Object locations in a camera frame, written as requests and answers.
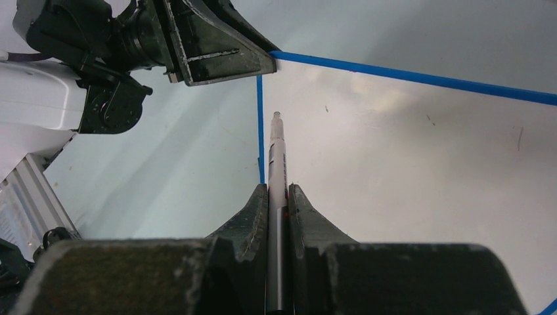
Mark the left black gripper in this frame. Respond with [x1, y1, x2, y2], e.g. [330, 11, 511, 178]
[108, 0, 282, 87]

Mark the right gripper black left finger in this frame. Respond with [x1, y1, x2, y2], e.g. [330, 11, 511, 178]
[11, 184, 268, 314]

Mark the blue framed whiteboard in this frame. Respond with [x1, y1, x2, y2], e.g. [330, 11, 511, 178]
[256, 52, 556, 314]

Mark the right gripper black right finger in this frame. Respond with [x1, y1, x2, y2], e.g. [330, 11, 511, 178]
[288, 184, 526, 314]

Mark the white whiteboard marker pen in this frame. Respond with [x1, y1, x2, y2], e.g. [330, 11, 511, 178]
[266, 112, 292, 314]

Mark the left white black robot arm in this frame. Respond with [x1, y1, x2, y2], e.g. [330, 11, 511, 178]
[1, 1, 277, 261]

